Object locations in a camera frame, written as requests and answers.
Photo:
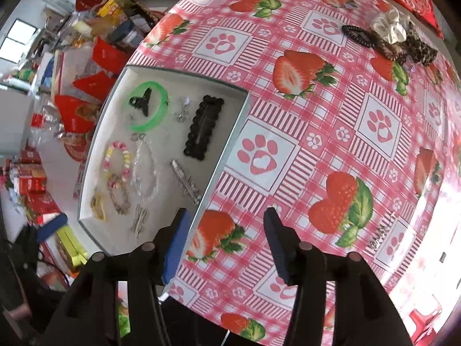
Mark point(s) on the silver metal hair clip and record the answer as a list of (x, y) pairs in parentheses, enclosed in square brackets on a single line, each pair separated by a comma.
[(185, 182)]

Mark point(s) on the leopard print scrunchie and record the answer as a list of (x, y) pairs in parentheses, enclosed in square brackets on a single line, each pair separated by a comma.
[(423, 48)]

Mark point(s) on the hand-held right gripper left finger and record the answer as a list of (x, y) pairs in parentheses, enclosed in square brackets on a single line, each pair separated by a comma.
[(176, 248)]

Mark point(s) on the strawberry printed tablecloth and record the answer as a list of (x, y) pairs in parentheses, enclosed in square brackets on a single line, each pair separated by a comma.
[(324, 122)]

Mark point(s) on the red paper bag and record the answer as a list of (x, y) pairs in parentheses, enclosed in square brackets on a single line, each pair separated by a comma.
[(70, 113), (110, 56), (93, 84)]

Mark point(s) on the white scrunchie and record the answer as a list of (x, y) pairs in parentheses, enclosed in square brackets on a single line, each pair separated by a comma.
[(389, 25)]

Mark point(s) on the brown scrunchie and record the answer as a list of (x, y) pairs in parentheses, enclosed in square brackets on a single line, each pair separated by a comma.
[(390, 51)]

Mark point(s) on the dark claw hair clip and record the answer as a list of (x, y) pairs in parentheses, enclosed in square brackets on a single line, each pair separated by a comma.
[(141, 101)]

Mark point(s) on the red plastic chair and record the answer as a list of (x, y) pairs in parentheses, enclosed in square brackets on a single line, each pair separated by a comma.
[(425, 322)]

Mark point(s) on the white tray box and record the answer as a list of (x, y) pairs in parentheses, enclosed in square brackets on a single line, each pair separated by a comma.
[(165, 137)]

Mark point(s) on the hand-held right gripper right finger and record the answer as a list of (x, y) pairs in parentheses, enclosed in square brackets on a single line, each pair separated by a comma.
[(279, 248)]

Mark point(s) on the small black device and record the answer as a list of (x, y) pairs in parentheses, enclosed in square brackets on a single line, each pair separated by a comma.
[(441, 257)]

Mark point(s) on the green bangle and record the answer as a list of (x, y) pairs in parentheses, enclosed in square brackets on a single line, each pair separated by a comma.
[(164, 110)]

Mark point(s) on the blue box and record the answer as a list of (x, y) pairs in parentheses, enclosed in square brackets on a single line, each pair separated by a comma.
[(52, 226)]

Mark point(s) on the pale bobby pins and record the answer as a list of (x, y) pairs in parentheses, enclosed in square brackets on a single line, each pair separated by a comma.
[(139, 220)]

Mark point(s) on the yellow green box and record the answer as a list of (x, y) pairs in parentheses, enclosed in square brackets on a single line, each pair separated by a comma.
[(72, 245)]

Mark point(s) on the black rhinestone hair clip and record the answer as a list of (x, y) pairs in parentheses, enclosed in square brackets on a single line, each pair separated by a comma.
[(203, 129)]

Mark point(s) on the window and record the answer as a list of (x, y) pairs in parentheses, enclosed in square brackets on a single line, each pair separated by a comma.
[(18, 39)]

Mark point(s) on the stack of red boxes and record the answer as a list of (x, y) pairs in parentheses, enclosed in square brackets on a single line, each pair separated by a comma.
[(30, 173)]

